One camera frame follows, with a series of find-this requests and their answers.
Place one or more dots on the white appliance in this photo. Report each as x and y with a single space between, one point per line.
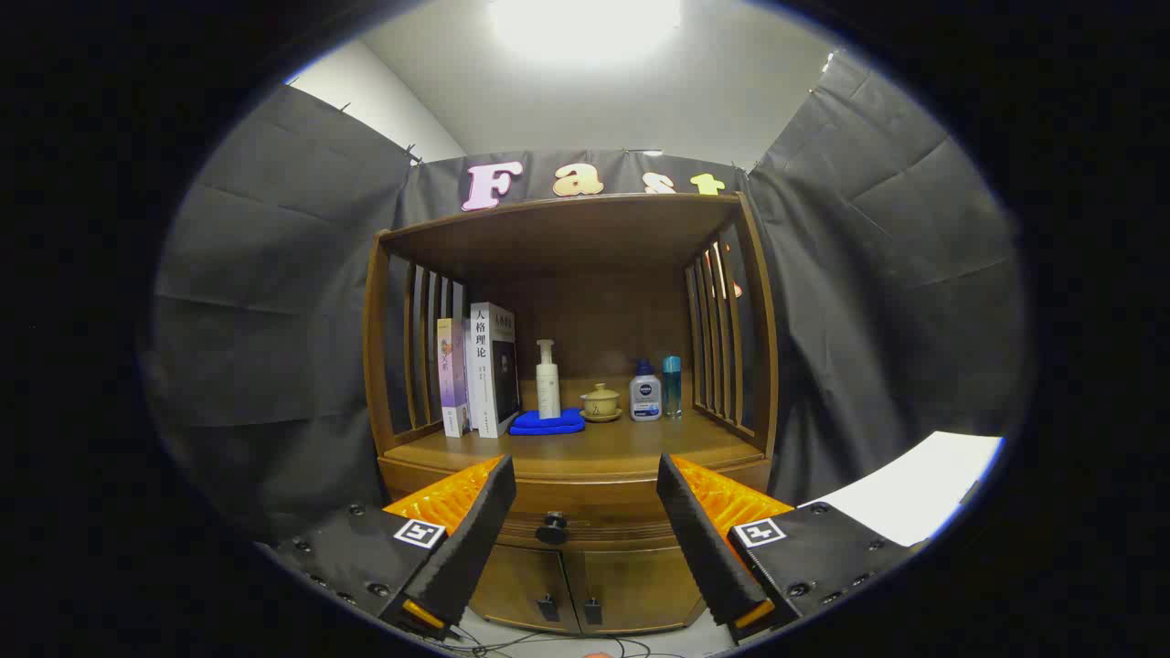
914 489

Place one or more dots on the wooden countertop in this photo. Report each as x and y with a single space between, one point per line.
622 448

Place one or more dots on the wooden cabinet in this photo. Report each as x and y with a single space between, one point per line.
594 311

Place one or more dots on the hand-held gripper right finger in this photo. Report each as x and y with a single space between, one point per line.
699 539

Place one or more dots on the white bottle with blue pump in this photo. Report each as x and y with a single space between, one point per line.
645 397

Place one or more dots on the black drawer knob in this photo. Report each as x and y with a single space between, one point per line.
552 528

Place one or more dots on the yellow lidded teacup with saucer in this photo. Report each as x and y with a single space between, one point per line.
600 402

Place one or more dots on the blue folded cloth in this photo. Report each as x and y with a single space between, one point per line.
548 425

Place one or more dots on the teal capped clear bottle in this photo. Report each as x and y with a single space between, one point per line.
672 388

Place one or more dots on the purple book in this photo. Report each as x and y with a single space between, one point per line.
452 384

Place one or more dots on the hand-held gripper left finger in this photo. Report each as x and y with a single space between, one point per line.
475 539

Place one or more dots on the white book with portrait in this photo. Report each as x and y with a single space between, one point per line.
484 384

